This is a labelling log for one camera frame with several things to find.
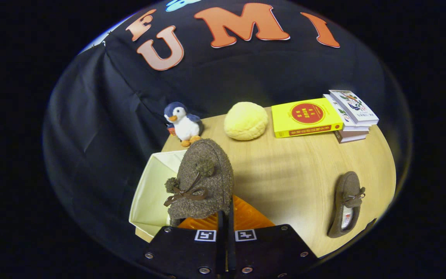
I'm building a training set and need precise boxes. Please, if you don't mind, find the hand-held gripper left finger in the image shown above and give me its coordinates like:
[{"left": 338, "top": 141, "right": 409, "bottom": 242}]
[{"left": 140, "top": 211, "right": 226, "bottom": 279}]

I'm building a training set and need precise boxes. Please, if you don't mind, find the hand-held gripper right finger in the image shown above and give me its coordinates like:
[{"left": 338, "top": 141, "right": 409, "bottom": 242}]
[{"left": 228, "top": 195, "right": 319, "bottom": 279}]

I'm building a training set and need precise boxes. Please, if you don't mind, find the beige fabric storage box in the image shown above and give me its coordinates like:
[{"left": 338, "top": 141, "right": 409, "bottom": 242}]
[{"left": 129, "top": 150, "right": 187, "bottom": 243}]

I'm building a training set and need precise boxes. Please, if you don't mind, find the brown fuzzy bow shoe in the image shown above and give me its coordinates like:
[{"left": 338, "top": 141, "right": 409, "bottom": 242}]
[
  {"left": 327, "top": 171, "right": 366, "bottom": 238},
  {"left": 164, "top": 138, "right": 234, "bottom": 227}
]

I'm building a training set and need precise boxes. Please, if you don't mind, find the penguin plush toy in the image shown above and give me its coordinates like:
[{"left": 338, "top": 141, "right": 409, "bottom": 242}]
[{"left": 164, "top": 102, "right": 204, "bottom": 148}]

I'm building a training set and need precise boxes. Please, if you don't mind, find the yellow bun plush toy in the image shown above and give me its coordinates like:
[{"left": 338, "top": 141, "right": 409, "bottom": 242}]
[{"left": 224, "top": 102, "right": 269, "bottom": 141}]

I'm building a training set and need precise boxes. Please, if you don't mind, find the yellow book with red circle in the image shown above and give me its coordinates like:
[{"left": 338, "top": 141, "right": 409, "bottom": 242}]
[{"left": 271, "top": 98, "right": 344, "bottom": 138}]

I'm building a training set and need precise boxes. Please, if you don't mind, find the white illustrated cover book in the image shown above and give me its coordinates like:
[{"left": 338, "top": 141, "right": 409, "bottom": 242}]
[{"left": 329, "top": 90, "right": 379, "bottom": 126}]

